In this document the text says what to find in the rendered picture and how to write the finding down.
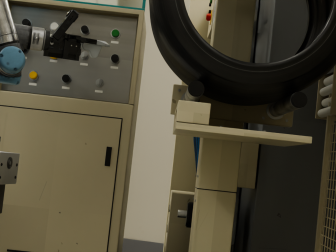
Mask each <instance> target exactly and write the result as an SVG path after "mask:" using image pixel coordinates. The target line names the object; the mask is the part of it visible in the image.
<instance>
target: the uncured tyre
mask: <svg viewBox="0 0 336 252"><path fill-rule="evenodd" d="M306 4H307V12H308V19H307V28H306V32H305V36H304V38H303V41H302V43H301V45H300V47H299V49H298V50H297V52H296V53H295V54H294V56H291V57H289V58H286V59H283V60H280V61H276V62H269V63H251V62H245V61H240V60H237V59H234V58H231V57H229V56H227V55H225V54H223V53H221V52H219V51H218V50H216V49H215V48H213V47H212V46H211V45H210V44H208V43H207V42H206V41H205V40H204V39H203V38H202V36H201V35H200V34H199V33H198V31H197V30H196V28H195V27H194V25H193V23H192V22H191V20H190V17H189V15H188V12H187V9H186V6H185V2H184V0H149V13H150V23H151V28H152V33H153V36H154V39H155V42H156V45H157V47H158V49H159V51H160V53H161V55H162V57H163V59H164V60H165V62H166V63H167V65H168V66H169V67H170V69H171V70H172V71H173V72H174V73H175V74H176V75H177V76H178V77H179V78H180V79H181V80H182V81H183V82H184V83H185V84H186V85H188V86H189V84H190V83H191V82H192V81H200V82H202V83H203V85H204V92H203V94H202V95H204V96H206V97H208V98H210V99H213V100H215V101H218V102H222V103H226V104H230V105H237V106H258V105H265V104H270V103H274V102H277V101H280V100H282V99H284V98H286V97H288V96H290V95H292V94H294V93H296V92H300V91H302V90H304V89H306V88H307V87H309V86H311V85H313V84H314V83H316V82H317V81H318V80H320V79H321V78H322V77H324V76H325V75H326V74H327V73H328V72H329V71H330V70H331V69H332V68H333V67H334V66H335V65H336V0H306Z"/></svg>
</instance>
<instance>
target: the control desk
mask: <svg viewBox="0 0 336 252"><path fill-rule="evenodd" d="M7 1H8V4H9V8H10V11H11V15H12V18H13V22H14V24H19V25H25V26H31V27H38V28H44V29H45V30H46V29H47V30H50V37H51V35H52V34H53V33H54V31H55V30H56V29H57V28H58V26H59V25H60V24H61V23H62V21H63V20H64V19H65V17H66V15H67V13H68V12H69V11H70V10H76V11H77V12H78V13H79V15H78V18H77V20H76V21H75V22H73V23H72V24H71V25H70V27H69V28H68V29H67V31H66V32H65V33H66V34H70V35H77V36H81V37H82V38H88V39H94V40H99V41H104V42H107V43H108V44H109V45H110V47H107V46H102V47H101V50H100V52H99V54H98V57H96V58H92V57H90V55H89V52H88V51H87V50H84V49H82V48H81V46H80V49H81V54H80V56H79V61H77V60H69V59H63V58H56V57H49V56H43V54H44V51H43V50H42V51H37V50H30V49H24V56H25V65H24V67H23V69H22V71H21V78H20V83H19V84H18V85H11V84H4V83H0V137H1V138H0V151H1V152H9V153H18V154H19V162H18V171H17V179H16V184H6V185H5V190H4V198H3V206H2V213H0V252H122V249H123V240H124V231H125V222H126V213H127V204H128V195H129V186H130V177H131V168H132V159H133V150H134V141H135V132H136V123H137V114H138V105H139V96H140V87H141V78H142V69H143V60H144V51H145V42H146V33H147V31H146V21H145V11H144V10H138V9H128V8H119V7H110V6H101V5H92V4H83V3H74V2H65V1H56V0H7Z"/></svg>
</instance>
